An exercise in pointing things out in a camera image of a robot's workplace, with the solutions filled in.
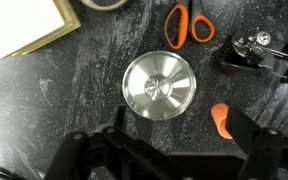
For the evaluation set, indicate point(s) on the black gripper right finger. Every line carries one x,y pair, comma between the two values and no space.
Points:
264,153

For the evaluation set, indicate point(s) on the black tape roll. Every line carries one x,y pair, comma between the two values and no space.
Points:
117,4

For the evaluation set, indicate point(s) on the round steel pot lid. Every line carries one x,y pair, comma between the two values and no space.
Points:
159,85

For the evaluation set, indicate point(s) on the small orange cup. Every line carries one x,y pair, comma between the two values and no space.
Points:
219,116

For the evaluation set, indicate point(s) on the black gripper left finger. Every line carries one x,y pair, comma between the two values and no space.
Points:
84,156

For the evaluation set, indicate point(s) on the small black clamp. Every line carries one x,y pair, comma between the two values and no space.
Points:
247,56

